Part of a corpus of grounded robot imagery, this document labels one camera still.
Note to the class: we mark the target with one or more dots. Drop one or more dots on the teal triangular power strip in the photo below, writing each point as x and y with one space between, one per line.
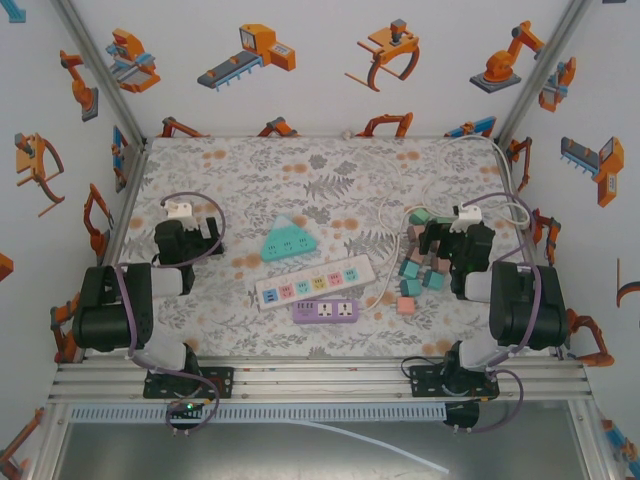
287 245

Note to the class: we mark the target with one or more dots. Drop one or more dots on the white multi-socket power strip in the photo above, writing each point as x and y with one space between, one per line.
330 275

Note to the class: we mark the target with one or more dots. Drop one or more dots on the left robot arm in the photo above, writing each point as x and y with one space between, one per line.
110 310

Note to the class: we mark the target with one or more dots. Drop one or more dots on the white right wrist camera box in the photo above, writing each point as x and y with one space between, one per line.
467 218

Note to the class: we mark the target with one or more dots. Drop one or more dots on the aluminium front rail base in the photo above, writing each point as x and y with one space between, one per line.
325 382

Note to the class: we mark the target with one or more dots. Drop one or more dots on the floral print table cover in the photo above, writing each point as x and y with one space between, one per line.
225 325

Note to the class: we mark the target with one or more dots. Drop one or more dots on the aluminium side rail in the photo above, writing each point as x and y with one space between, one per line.
121 225
541 250

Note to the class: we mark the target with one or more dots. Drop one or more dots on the mint green USB charger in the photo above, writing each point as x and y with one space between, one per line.
419 216

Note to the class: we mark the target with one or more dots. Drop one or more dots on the black controller box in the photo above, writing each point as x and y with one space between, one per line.
187 410
462 415

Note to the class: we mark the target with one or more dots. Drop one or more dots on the salmon orange USB charger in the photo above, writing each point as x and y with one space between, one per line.
406 305

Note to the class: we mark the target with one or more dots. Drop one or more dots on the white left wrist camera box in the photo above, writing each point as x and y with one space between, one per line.
177 210

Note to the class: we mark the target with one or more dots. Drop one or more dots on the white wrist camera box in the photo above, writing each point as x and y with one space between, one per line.
177 210
467 218

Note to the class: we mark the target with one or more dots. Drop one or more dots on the aluminium corner post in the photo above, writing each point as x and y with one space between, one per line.
540 75
105 75

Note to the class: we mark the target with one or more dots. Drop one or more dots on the dark green USB charger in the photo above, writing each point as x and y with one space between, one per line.
440 220

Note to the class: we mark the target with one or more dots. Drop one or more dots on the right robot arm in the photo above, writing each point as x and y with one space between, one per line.
525 305

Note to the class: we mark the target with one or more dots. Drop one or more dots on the purple power strip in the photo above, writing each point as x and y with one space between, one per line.
325 311

